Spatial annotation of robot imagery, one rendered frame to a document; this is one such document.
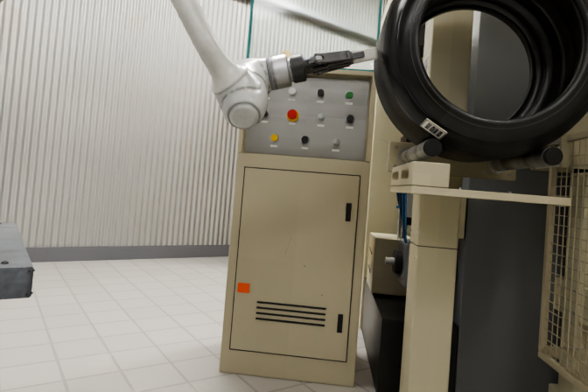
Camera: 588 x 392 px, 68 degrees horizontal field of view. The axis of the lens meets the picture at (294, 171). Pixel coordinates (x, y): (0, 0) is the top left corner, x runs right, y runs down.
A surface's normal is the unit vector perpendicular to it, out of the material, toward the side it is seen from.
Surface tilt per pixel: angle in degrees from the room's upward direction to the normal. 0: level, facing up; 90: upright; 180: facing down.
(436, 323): 90
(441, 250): 90
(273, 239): 90
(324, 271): 90
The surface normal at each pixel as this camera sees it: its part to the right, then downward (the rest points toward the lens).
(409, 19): -0.26, -0.09
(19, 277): 0.57, 0.02
